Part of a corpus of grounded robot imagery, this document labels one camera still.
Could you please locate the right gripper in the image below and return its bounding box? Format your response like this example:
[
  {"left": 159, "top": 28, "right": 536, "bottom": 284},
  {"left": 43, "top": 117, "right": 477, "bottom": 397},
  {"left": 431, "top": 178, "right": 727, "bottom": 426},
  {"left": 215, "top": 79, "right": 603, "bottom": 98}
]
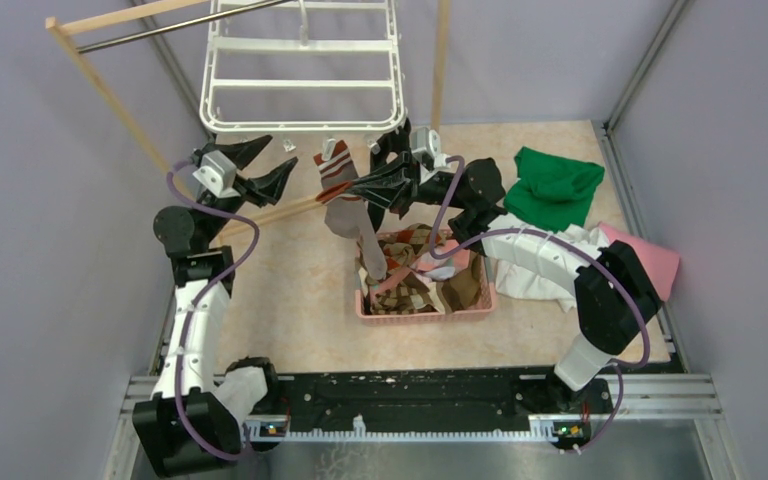
[{"left": 343, "top": 148, "right": 469, "bottom": 216}]

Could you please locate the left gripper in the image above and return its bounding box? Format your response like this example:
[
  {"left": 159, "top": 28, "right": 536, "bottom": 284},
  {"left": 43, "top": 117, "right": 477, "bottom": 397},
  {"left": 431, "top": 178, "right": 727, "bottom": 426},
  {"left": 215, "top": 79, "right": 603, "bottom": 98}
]
[{"left": 193, "top": 134, "right": 298, "bottom": 246}]

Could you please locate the grey orange striped sock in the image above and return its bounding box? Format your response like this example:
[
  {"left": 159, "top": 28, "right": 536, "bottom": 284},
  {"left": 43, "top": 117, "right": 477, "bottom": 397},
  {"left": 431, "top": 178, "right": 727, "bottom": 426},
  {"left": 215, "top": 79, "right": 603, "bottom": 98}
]
[{"left": 313, "top": 140, "right": 359, "bottom": 189}]

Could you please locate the white clip hanger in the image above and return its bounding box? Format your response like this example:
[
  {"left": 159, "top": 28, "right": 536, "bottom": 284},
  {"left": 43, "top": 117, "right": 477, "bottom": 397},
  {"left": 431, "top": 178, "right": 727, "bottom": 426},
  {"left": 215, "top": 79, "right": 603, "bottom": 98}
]
[{"left": 199, "top": 1, "right": 408, "bottom": 139}]

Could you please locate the black sock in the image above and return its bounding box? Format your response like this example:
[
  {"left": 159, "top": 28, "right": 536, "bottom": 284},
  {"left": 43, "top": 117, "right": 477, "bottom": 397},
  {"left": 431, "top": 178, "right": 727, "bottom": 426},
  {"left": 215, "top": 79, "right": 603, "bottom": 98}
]
[
  {"left": 367, "top": 201, "right": 392, "bottom": 232},
  {"left": 382, "top": 117, "right": 412, "bottom": 155}
]

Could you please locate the argyle patterned sock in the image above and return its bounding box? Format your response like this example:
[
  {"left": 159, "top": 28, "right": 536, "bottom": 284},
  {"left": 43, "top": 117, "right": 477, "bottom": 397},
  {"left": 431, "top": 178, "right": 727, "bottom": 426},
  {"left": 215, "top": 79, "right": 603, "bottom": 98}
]
[{"left": 355, "top": 223, "right": 444, "bottom": 316}]

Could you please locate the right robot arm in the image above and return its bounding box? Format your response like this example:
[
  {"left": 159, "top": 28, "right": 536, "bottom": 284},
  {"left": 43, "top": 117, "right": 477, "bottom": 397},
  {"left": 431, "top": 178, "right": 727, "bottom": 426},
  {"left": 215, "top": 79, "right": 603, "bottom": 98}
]
[{"left": 336, "top": 154, "right": 662, "bottom": 412}]

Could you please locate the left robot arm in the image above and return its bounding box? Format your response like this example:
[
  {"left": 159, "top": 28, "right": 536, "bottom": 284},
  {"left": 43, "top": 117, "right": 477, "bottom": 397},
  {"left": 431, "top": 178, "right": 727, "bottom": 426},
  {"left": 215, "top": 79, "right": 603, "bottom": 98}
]
[{"left": 132, "top": 135, "right": 298, "bottom": 478}]

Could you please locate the pink patterned sock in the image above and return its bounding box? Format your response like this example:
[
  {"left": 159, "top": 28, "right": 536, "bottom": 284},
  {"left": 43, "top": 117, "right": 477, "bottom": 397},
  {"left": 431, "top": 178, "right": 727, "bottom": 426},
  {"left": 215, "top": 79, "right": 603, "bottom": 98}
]
[{"left": 411, "top": 250, "right": 471, "bottom": 282}]

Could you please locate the pink plastic basket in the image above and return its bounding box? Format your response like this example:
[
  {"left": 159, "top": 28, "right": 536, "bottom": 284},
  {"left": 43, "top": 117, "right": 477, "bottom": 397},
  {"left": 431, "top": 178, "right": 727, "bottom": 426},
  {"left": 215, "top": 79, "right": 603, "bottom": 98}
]
[{"left": 355, "top": 224, "right": 498, "bottom": 326}]

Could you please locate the brown striped sock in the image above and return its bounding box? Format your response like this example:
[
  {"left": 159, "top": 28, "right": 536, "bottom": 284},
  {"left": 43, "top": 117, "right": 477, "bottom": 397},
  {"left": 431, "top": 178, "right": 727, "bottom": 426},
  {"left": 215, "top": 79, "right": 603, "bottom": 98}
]
[{"left": 435, "top": 254, "right": 484, "bottom": 314}]

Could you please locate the white cloth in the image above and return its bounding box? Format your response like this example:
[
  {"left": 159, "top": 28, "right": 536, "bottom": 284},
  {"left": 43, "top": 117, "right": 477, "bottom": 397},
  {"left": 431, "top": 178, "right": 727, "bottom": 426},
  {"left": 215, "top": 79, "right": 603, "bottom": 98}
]
[{"left": 495, "top": 225, "right": 610, "bottom": 313}]

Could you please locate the green cloth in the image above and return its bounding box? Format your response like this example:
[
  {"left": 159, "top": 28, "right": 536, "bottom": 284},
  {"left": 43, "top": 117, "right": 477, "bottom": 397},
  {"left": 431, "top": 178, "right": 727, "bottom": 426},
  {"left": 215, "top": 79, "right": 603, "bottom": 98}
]
[{"left": 503, "top": 147, "right": 605, "bottom": 232}]

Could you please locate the metal rack rod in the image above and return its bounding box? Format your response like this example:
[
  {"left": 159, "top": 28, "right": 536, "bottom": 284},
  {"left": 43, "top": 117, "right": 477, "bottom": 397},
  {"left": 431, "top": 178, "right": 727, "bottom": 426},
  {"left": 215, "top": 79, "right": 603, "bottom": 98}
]
[{"left": 77, "top": 1, "right": 286, "bottom": 55}]

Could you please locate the wooden drying rack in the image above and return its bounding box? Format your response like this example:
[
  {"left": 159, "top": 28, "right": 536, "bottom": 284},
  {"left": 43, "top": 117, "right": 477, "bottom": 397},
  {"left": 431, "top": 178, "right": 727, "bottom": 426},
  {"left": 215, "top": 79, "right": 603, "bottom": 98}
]
[{"left": 45, "top": 0, "right": 455, "bottom": 240}]

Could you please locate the pink cloth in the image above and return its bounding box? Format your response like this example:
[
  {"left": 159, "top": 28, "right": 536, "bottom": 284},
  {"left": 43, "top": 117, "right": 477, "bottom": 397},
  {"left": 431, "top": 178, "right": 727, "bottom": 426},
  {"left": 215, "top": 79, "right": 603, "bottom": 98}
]
[{"left": 598, "top": 222, "right": 680, "bottom": 302}]

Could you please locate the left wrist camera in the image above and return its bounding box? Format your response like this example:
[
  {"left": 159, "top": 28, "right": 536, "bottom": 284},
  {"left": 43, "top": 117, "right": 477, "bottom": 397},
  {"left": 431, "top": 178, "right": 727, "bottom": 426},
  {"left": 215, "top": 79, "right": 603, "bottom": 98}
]
[{"left": 192, "top": 150, "right": 239, "bottom": 199}]

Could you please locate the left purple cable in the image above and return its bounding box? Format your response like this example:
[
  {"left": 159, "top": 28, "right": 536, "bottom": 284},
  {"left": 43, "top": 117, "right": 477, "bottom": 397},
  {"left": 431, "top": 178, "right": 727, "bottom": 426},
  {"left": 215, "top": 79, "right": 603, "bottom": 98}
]
[{"left": 166, "top": 162, "right": 261, "bottom": 463}]

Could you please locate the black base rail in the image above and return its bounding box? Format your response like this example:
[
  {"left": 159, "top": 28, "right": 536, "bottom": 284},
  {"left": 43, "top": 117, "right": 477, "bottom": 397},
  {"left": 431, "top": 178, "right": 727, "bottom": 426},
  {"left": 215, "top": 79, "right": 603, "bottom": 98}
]
[{"left": 252, "top": 367, "right": 615, "bottom": 434}]

